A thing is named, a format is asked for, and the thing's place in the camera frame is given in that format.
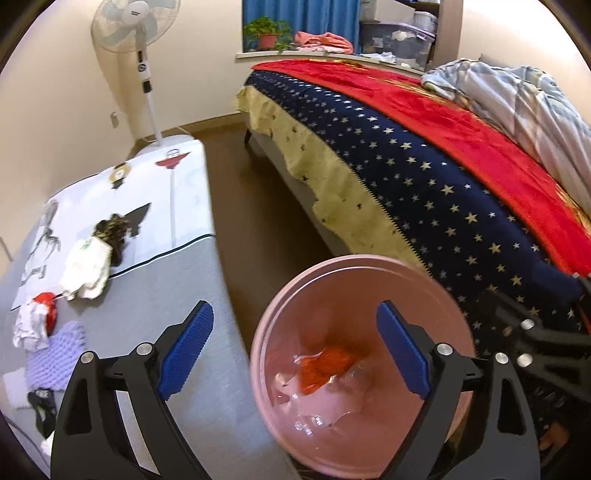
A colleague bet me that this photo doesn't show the white foam net sleeve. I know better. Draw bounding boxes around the white foam net sleeve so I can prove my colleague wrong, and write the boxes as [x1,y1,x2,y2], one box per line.
[27,322,87,393]

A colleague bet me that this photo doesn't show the navy star blanket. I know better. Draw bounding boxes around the navy star blanket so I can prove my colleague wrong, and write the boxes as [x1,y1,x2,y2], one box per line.
[243,71,591,361]

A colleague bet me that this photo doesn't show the blue curtain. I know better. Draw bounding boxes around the blue curtain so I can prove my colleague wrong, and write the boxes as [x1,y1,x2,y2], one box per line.
[242,0,358,47]

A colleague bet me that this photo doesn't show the wooden bookshelf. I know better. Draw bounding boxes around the wooden bookshelf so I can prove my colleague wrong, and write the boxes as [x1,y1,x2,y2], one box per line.
[434,0,465,70]

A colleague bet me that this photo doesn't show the orange plastic wrapper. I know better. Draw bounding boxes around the orange plastic wrapper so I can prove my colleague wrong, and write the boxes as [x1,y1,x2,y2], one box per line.
[295,347,365,407]

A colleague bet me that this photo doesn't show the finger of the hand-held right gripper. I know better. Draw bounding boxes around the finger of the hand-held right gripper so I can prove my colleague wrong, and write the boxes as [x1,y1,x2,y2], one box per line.
[512,344,591,384]
[482,286,591,344]

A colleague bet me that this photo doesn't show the pink plastic trash bin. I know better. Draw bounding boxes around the pink plastic trash bin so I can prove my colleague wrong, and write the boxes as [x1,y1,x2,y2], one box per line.
[249,254,478,480]

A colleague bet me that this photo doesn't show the red white wrapper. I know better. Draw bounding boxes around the red white wrapper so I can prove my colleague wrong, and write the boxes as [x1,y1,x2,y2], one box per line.
[13,292,58,349]

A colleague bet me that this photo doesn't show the clear crumpled plastic wrap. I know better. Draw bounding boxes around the clear crumpled plastic wrap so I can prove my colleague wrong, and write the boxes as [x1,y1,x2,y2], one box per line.
[272,369,370,435]

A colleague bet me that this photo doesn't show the white standing fan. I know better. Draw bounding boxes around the white standing fan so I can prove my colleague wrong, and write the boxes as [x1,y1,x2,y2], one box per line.
[91,0,195,155]

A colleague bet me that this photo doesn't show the white lidded container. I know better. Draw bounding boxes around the white lidded container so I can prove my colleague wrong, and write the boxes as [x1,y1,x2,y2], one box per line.
[412,11,438,33]

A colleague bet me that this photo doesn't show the potted green plant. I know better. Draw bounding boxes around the potted green plant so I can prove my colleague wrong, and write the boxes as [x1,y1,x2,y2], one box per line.
[243,17,294,52]

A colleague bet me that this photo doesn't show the translucent blue storage box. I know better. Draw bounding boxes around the translucent blue storage box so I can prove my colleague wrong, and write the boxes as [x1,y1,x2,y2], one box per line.
[359,21,437,63]

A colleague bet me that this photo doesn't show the pink folded clothes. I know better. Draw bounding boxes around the pink folded clothes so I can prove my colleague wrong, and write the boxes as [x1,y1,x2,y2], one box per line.
[293,31,354,54]

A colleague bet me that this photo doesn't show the grey storage box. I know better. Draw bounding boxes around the grey storage box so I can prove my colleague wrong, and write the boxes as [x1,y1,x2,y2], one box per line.
[360,0,416,24]

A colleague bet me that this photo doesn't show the black snack packet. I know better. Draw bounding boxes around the black snack packet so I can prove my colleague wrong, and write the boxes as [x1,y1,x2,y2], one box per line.
[28,388,57,439]

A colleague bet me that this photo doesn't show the white window sill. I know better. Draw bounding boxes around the white window sill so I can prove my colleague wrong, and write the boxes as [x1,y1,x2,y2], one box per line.
[235,48,426,75]

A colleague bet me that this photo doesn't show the blue striped quilt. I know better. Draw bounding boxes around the blue striped quilt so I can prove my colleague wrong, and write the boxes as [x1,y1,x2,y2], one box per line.
[421,59,591,190]

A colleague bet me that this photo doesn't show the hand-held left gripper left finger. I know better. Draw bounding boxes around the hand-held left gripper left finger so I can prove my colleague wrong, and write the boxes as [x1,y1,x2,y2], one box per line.
[50,300,215,480]

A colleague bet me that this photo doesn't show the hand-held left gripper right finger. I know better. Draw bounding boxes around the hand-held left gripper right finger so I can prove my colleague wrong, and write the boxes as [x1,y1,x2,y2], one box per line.
[376,300,542,480]

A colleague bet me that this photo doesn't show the grey white printed tablecloth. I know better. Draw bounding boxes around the grey white printed tablecloth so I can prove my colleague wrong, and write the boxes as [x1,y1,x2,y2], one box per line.
[0,136,305,480]

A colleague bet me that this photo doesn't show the dark leopard print wrapper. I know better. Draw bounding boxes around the dark leopard print wrapper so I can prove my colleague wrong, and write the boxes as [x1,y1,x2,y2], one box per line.
[95,213,132,266]

